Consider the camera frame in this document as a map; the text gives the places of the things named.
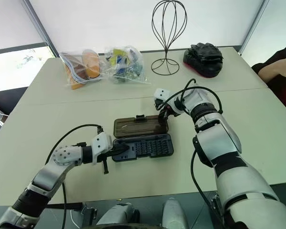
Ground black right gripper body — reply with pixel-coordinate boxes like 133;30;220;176
154;98;176;119

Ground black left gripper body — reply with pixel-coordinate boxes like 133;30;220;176
98;146;117;165

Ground dark screwdriver bit case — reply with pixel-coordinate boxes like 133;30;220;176
112;114;174;163

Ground black case with red rim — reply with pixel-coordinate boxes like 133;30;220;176
183;49;224;78

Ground grey rounded robot housing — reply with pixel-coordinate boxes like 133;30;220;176
96;202;141;229

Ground zip bag with blue items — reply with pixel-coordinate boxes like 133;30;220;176
103;45;152;85

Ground black crumpled gloves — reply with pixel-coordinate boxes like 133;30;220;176
189;42;224;63

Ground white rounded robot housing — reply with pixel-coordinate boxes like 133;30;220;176
162;197;189;229

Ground zip bag with orange items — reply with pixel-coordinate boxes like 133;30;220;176
59;48;106;90

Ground person in dark clothing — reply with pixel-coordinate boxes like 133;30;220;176
251;40;286;113

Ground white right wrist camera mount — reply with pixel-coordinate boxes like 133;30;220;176
153;87;205;117

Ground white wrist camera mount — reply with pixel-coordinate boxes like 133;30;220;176
153;87;205;117
90;133;114;166

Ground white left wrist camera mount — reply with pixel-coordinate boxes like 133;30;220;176
90;133;114;166

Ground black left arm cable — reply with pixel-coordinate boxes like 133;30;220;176
45;123;103;229

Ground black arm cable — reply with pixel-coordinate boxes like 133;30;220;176
161;78;227;229
45;123;103;229

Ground dark metal bracket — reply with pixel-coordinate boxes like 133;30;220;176
80;202;98;226

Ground black wire hat stand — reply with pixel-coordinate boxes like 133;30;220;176
150;0;188;76

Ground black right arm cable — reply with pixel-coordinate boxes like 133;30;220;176
161;78;227;229

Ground grey metal frame pole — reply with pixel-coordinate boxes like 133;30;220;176
238;0;270;55
20;0;61;58

